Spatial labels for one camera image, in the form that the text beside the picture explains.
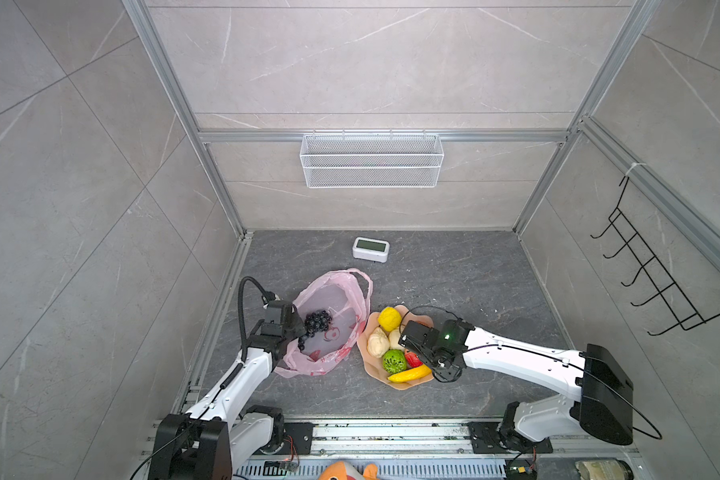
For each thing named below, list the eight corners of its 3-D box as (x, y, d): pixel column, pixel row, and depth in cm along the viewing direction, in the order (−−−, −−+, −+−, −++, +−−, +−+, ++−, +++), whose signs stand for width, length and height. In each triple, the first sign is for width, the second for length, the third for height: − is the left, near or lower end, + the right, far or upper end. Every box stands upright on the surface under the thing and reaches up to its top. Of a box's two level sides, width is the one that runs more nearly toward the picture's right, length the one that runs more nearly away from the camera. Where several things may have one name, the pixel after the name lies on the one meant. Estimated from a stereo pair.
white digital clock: (350, 257, 113) (350, 250, 110) (356, 242, 118) (355, 235, 115) (386, 264, 111) (387, 257, 108) (390, 249, 116) (391, 242, 113)
